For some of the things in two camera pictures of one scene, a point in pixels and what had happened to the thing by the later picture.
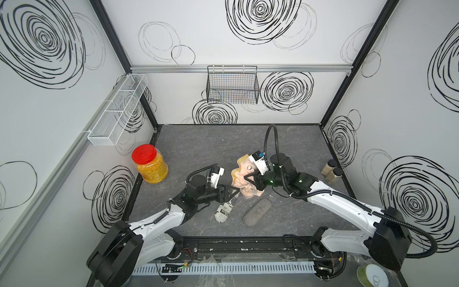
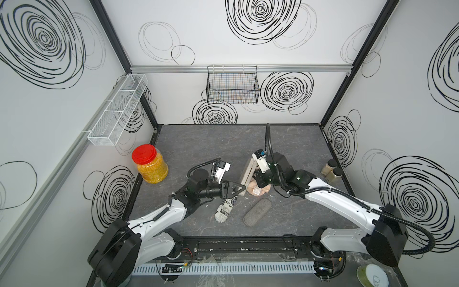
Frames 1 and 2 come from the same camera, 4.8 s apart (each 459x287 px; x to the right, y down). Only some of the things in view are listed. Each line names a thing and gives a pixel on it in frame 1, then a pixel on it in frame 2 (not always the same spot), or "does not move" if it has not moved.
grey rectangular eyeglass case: (241, 198) → (247, 175)
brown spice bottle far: (330, 164) does not move
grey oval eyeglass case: (262, 207) does not move
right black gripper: (257, 182) does not move
